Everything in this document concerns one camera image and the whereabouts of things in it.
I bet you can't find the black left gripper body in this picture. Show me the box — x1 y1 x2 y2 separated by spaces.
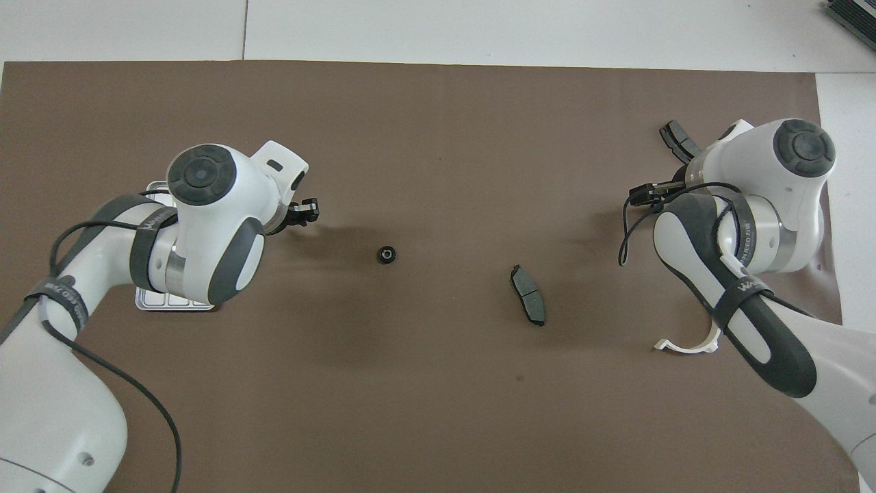
270 205 298 237

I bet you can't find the silver metal tray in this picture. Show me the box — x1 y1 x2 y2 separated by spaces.
135 180 218 312

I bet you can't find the brown table mat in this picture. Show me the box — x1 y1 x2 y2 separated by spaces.
0 60 862 493

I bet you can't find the long dark brake pad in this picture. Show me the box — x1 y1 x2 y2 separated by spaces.
510 264 547 327

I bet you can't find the short dark brake pad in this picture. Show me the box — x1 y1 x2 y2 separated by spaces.
659 120 701 165

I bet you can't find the grey finned device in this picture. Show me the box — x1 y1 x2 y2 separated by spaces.
821 0 876 43

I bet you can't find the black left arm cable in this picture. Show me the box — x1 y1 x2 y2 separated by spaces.
48 192 184 493

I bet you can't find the white curved plastic bracket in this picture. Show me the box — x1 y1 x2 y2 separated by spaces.
654 322 723 355

